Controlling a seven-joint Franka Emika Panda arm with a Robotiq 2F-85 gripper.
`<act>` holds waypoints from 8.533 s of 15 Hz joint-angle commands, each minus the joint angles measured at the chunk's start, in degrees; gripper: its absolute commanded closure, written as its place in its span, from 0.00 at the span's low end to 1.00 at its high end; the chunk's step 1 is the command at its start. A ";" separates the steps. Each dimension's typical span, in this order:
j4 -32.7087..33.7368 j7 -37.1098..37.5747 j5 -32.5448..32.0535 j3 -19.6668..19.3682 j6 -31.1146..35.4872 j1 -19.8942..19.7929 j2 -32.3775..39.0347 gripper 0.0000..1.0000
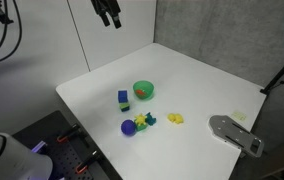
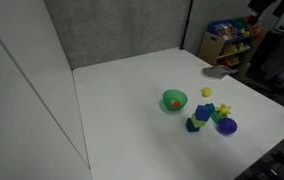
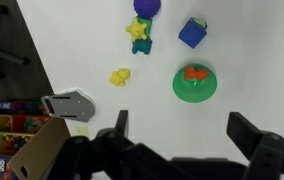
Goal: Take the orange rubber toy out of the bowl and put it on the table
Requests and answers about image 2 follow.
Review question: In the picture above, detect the orange rubber toy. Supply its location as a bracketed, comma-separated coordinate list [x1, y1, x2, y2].
[170, 99, 182, 109]

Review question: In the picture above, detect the green plastic bowl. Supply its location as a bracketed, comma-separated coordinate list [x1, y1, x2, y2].
[162, 88, 189, 113]

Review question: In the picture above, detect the teal rubber toy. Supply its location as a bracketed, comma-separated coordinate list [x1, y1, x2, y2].
[205, 102, 216, 114]

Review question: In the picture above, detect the yellow spiky rubber toy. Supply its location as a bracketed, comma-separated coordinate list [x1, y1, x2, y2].
[216, 103, 232, 118]

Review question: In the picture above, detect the toy shelf with bins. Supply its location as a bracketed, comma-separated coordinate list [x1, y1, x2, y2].
[197, 16, 269, 69]

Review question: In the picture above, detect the dark teal block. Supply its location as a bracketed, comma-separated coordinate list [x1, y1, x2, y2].
[185, 117, 201, 133]

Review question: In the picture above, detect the lime green block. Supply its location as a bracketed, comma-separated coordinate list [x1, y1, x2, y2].
[190, 113, 208, 128]

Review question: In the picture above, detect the blue block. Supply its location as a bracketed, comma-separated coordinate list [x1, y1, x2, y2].
[195, 104, 212, 122]

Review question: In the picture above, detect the gray metal mounting plate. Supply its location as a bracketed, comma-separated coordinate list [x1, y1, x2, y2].
[202, 65, 231, 81]

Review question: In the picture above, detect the black stand pole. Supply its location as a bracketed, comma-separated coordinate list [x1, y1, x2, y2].
[179, 0, 195, 51]

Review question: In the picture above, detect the purple spiky ball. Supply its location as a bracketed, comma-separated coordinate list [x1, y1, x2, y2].
[217, 117, 238, 136]

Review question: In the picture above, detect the gray office chair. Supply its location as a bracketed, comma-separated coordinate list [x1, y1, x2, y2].
[248, 15, 284, 91]

